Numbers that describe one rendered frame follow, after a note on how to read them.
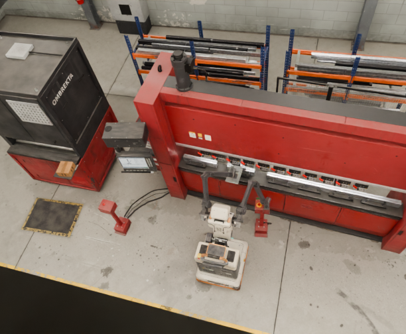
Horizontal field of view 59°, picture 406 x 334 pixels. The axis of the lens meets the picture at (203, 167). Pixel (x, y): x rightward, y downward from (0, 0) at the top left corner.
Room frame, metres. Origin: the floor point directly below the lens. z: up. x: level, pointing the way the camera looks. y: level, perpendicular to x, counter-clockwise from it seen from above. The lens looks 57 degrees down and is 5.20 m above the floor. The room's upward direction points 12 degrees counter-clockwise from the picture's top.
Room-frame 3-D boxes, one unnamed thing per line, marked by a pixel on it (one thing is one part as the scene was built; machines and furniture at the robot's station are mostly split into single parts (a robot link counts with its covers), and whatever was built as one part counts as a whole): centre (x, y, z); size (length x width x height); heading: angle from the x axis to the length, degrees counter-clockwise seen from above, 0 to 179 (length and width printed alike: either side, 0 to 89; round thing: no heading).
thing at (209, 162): (2.92, 0.02, 0.92); 0.50 x 0.06 x 0.10; 61
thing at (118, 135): (2.88, 0.84, 1.53); 0.51 x 0.25 x 0.85; 76
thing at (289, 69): (3.68, -2.42, 0.87); 1.90 x 0.50 x 1.75; 65
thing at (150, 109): (3.28, 0.31, 1.15); 0.85 x 0.25 x 2.30; 151
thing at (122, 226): (2.59, 1.45, 0.41); 0.25 x 0.20 x 0.83; 151
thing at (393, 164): (2.35, -1.04, 1.66); 3.00 x 0.08 x 0.80; 61
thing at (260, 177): (2.31, -1.01, 0.85); 3.00 x 0.21 x 0.04; 61
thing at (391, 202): (2.06, -1.57, 0.92); 1.67 x 0.06 x 0.10; 61
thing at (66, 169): (3.19, 1.97, 1.04); 0.30 x 0.26 x 0.12; 65
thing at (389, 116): (2.46, -1.10, 1.89); 3.00 x 0.18 x 0.82; 61
